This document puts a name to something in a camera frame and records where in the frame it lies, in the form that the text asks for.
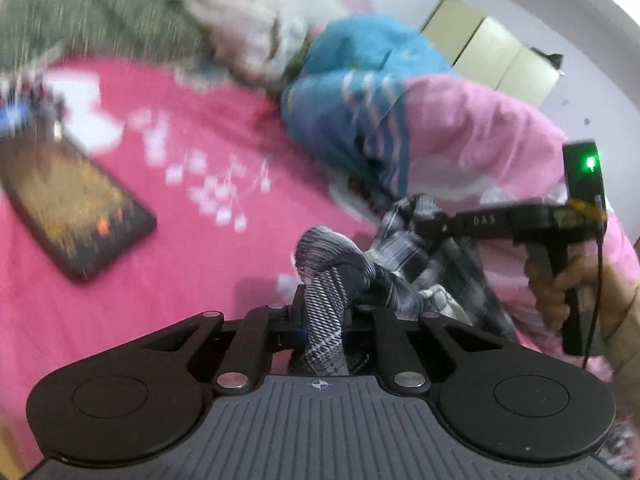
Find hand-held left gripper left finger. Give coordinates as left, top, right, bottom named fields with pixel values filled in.
left=140, top=285, right=307, bottom=394

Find pale yellow cabinet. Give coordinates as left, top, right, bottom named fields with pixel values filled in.
left=421, top=0, right=565, bottom=107

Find person's right forearm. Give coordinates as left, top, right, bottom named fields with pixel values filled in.
left=597, top=240, right=640, bottom=411

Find person's right hand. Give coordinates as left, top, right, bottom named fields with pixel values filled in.
left=529, top=255, right=607, bottom=333

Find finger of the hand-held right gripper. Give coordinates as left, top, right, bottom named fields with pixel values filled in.
left=416, top=206, right=508, bottom=242

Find black smartphone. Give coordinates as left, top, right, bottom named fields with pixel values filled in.
left=0, top=130, right=158, bottom=282

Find pink floral quilt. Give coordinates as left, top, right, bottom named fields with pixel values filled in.
left=280, top=14, right=640, bottom=386

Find cream fuzzy blanket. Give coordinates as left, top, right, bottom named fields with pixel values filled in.
left=162, top=0, right=313, bottom=88

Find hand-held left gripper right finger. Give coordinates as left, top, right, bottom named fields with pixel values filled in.
left=345, top=304, right=503, bottom=394

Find black white plaid pants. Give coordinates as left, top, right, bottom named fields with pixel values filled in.
left=292, top=192, right=516, bottom=376

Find green floral pillow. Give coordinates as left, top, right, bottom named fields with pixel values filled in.
left=0, top=0, right=213, bottom=78

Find pink floral bed sheet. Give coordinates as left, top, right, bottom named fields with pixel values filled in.
left=0, top=55, right=401, bottom=471

